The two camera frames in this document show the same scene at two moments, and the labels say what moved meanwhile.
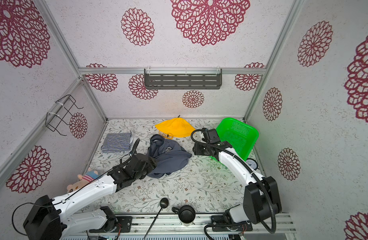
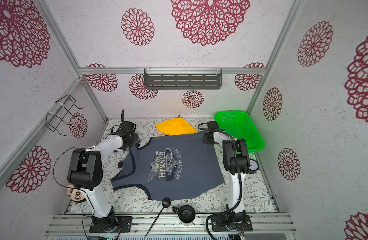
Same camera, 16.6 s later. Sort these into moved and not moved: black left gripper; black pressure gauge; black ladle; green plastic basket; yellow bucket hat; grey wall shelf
Moved: green plastic basket; black left gripper
Not moved: black ladle; black pressure gauge; yellow bucket hat; grey wall shelf
